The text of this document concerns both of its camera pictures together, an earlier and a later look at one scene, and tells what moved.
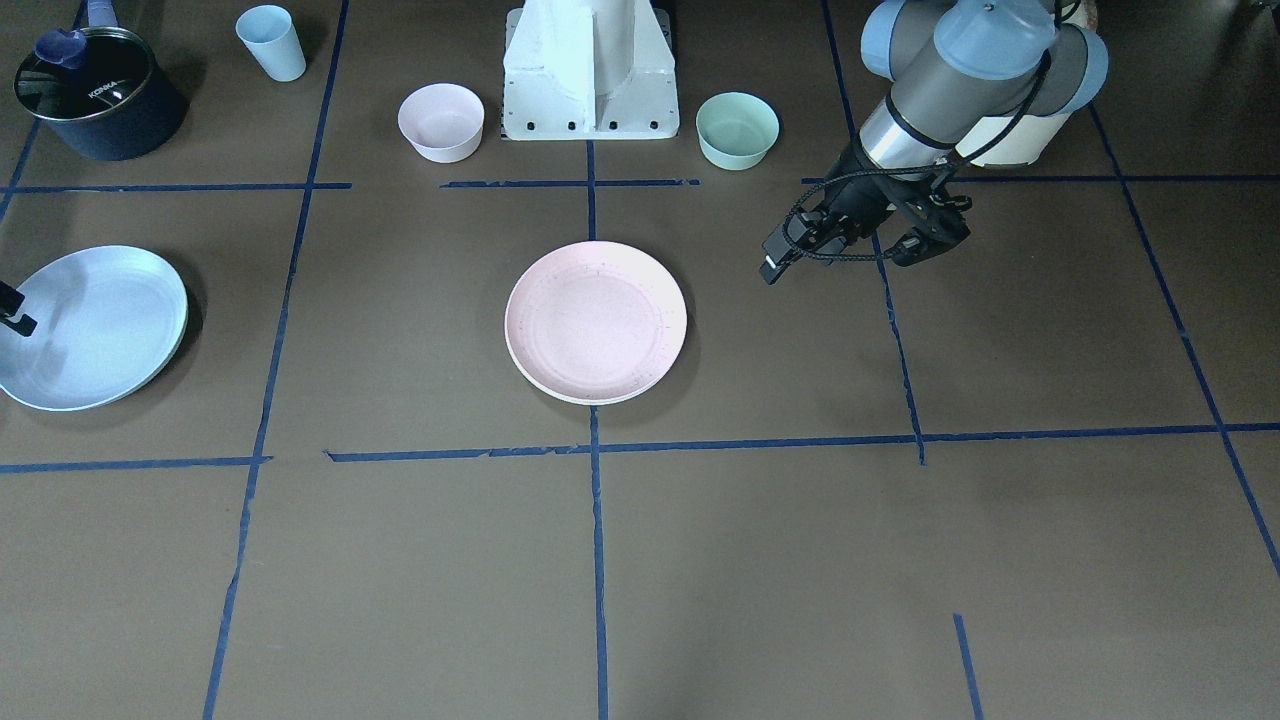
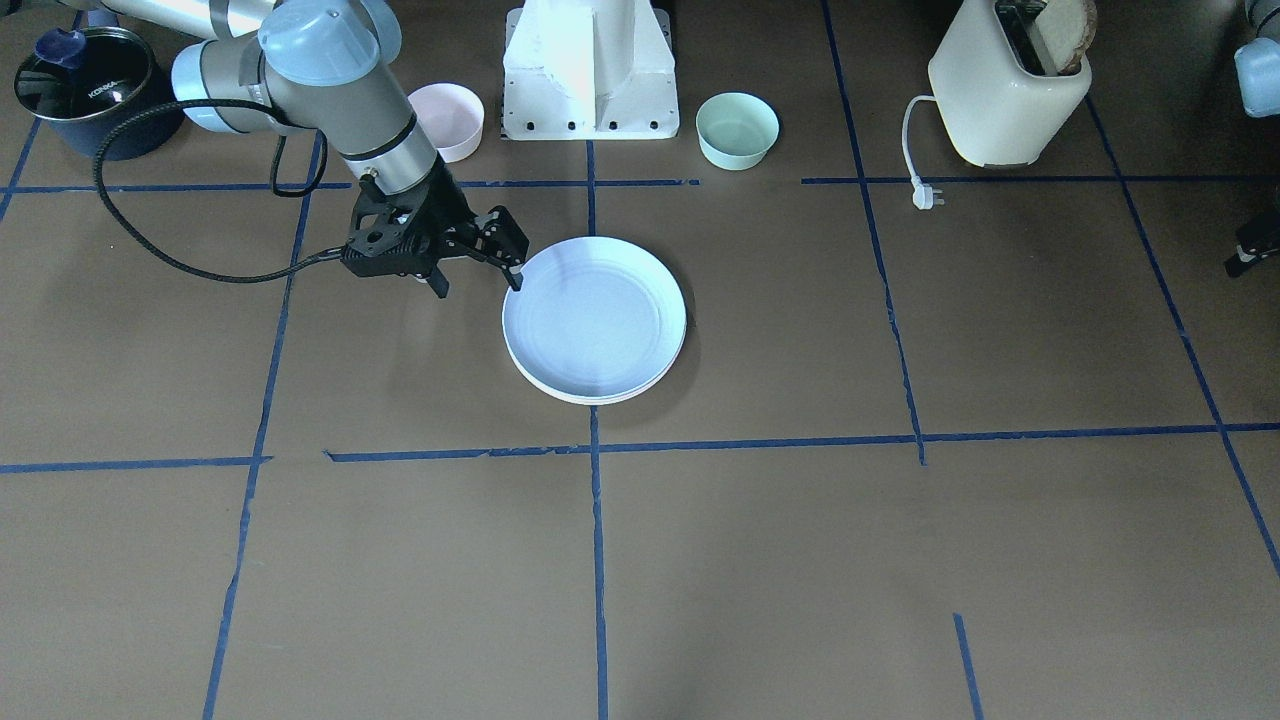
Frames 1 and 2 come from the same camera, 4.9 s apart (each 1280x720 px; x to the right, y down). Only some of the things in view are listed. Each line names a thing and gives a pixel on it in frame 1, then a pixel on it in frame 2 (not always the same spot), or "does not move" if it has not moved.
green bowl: [735, 130] does not move
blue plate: [106, 318] -> [596, 317]
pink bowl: [444, 121] does not move
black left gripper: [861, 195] -> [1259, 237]
